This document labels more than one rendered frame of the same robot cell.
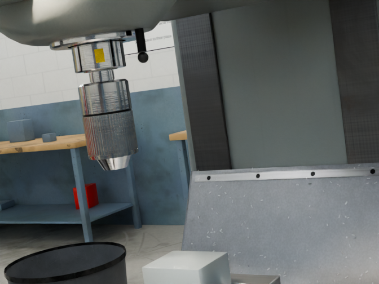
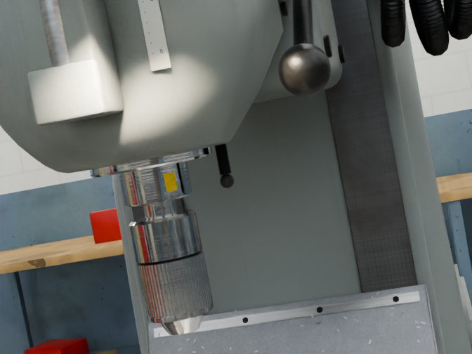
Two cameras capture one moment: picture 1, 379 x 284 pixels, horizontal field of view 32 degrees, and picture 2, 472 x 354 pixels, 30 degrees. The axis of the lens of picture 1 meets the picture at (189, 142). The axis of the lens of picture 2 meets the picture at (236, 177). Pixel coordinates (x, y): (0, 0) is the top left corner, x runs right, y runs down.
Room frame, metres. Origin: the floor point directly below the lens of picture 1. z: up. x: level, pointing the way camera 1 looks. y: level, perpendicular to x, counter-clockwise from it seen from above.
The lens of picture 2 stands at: (0.03, 0.24, 1.32)
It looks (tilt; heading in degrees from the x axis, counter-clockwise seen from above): 3 degrees down; 339
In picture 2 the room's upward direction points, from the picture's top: 11 degrees counter-clockwise
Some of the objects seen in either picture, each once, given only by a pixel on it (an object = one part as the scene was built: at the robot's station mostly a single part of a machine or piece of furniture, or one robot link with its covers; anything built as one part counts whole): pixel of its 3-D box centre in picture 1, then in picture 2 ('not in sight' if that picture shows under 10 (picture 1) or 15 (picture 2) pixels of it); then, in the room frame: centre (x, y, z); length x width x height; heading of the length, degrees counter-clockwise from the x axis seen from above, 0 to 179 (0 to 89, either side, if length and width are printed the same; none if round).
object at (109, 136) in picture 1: (109, 124); (173, 272); (0.62, 0.07, 1.23); 0.05 x 0.05 x 0.06
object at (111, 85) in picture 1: (103, 87); (163, 223); (0.62, 0.07, 1.26); 0.05 x 0.05 x 0.01
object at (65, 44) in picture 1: (96, 39); (151, 160); (0.62, 0.07, 1.31); 0.09 x 0.09 x 0.01
